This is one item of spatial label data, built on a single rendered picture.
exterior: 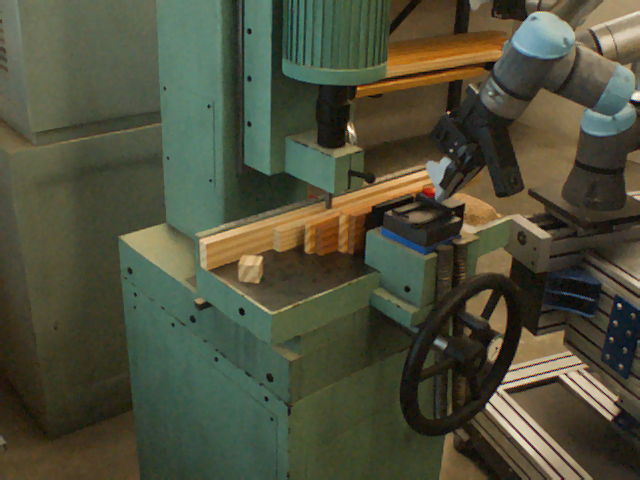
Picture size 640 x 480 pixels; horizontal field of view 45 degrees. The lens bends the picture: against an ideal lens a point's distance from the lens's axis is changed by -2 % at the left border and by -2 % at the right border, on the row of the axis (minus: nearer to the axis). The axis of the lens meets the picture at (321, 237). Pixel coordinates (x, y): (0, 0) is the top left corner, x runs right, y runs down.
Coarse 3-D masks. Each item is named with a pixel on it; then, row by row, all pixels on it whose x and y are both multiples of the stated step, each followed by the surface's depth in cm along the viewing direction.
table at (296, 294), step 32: (256, 256) 137; (288, 256) 137; (320, 256) 138; (352, 256) 138; (480, 256) 153; (224, 288) 128; (256, 288) 127; (288, 288) 127; (320, 288) 127; (352, 288) 130; (256, 320) 123; (288, 320) 123; (320, 320) 128; (416, 320) 129
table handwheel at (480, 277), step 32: (480, 288) 120; (512, 288) 127; (384, 320) 138; (512, 320) 133; (416, 352) 116; (448, 352) 126; (480, 352) 125; (512, 352) 135; (416, 384) 118; (416, 416) 121; (448, 416) 132
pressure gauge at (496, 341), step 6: (492, 330) 157; (486, 336) 156; (492, 336) 156; (498, 336) 156; (480, 342) 156; (486, 342) 155; (492, 342) 155; (498, 342) 157; (486, 348) 155; (492, 348) 156; (498, 348) 158; (486, 354) 155; (492, 354) 157; (492, 360) 158
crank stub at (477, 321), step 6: (456, 312) 118; (462, 312) 118; (468, 312) 117; (456, 318) 118; (462, 318) 117; (468, 318) 116; (474, 318) 116; (480, 318) 116; (468, 324) 116; (474, 324) 115; (480, 324) 115; (486, 324) 115; (474, 330) 116; (480, 330) 115; (486, 330) 115
